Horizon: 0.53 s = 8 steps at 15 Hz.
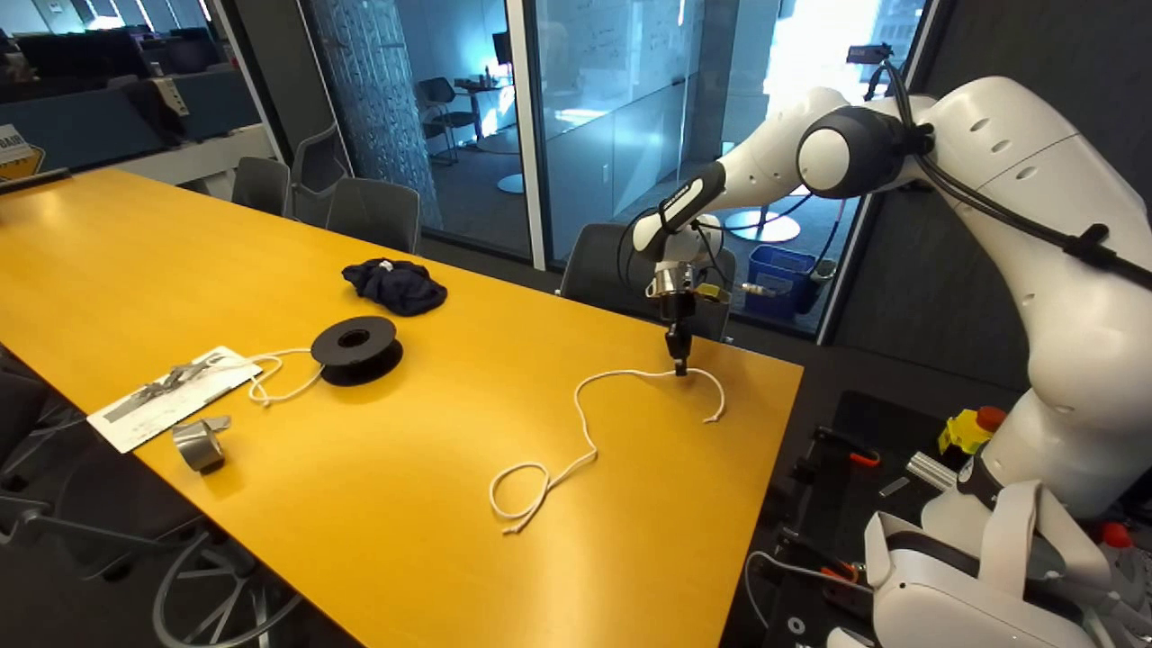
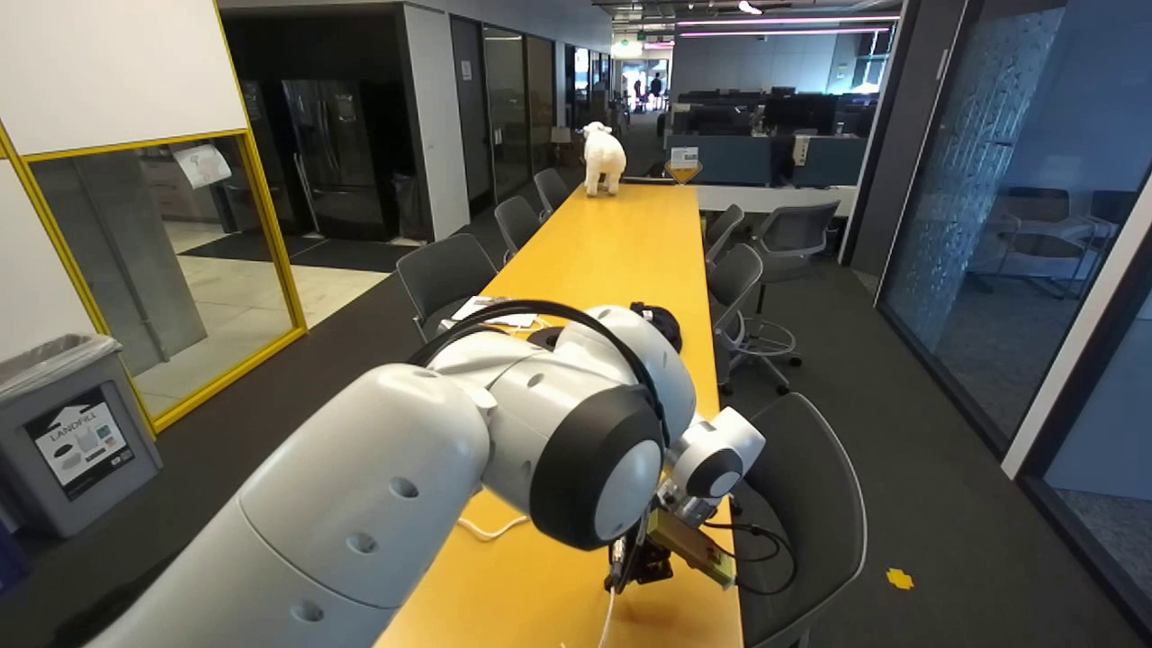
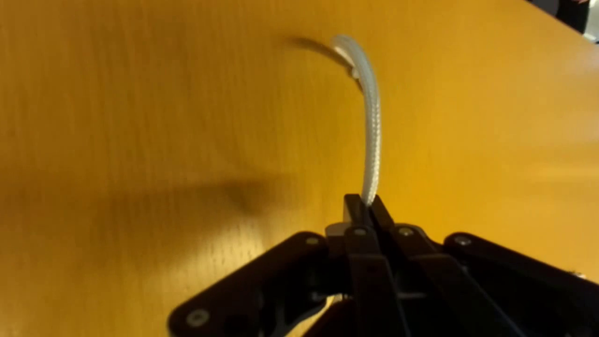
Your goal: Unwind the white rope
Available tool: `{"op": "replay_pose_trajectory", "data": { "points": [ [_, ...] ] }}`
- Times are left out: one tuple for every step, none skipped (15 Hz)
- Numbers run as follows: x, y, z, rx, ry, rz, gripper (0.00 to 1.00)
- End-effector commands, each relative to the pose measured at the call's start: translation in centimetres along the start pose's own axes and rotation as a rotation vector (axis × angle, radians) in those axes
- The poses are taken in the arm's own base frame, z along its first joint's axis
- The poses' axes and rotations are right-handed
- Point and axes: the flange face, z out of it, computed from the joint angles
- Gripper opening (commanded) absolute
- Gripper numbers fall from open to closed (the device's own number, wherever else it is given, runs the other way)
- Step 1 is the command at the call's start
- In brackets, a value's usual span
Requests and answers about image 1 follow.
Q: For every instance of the white VR headset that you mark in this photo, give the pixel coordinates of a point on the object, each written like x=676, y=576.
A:
x=973, y=600

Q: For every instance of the yellow emergency stop box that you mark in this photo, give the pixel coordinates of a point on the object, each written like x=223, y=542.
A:
x=967, y=434

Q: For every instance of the office chair behind glass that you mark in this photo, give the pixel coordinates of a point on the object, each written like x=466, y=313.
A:
x=445, y=108

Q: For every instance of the black filament spool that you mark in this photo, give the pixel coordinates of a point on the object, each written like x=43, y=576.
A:
x=359, y=346

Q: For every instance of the grey tape roll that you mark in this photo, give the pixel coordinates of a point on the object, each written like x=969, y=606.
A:
x=202, y=448

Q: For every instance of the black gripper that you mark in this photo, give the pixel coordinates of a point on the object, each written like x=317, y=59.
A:
x=681, y=313

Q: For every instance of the black pegboard base plate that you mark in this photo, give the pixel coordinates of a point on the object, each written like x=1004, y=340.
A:
x=893, y=418

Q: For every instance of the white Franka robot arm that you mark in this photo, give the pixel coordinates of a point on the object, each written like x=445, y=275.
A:
x=1058, y=275

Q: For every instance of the white printed paper sheet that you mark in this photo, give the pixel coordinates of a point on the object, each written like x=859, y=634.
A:
x=167, y=398

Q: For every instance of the orange black clamp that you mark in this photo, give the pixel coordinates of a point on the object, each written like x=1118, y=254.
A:
x=831, y=570
x=855, y=458

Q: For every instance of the blue storage bin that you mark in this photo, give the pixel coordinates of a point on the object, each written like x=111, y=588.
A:
x=783, y=282

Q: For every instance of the aluminium extrusion bar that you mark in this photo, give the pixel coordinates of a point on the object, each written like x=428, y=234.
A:
x=935, y=470

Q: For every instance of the black camera on stand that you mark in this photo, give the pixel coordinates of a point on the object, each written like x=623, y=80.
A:
x=868, y=56

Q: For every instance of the black cloth cap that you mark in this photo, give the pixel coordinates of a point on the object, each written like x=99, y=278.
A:
x=398, y=289

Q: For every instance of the dark grey office chair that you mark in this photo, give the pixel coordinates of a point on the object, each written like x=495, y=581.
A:
x=377, y=218
x=37, y=418
x=223, y=600
x=262, y=186
x=615, y=271

